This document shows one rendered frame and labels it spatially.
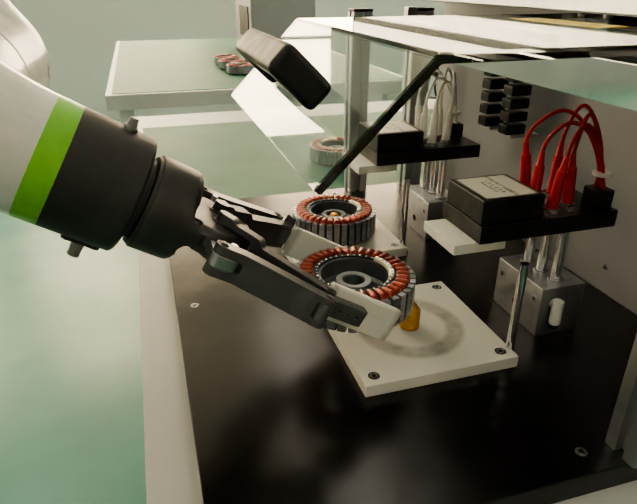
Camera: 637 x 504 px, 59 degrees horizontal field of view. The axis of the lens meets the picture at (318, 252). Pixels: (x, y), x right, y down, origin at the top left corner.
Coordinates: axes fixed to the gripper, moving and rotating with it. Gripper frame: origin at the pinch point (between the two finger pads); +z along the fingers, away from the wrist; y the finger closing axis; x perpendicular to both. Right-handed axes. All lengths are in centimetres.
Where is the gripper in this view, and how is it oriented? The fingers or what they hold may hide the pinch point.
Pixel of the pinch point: (350, 284)
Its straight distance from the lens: 52.2
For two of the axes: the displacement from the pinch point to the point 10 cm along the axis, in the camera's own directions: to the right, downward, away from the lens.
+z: 8.2, 3.5, 4.4
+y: 2.9, 4.2, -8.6
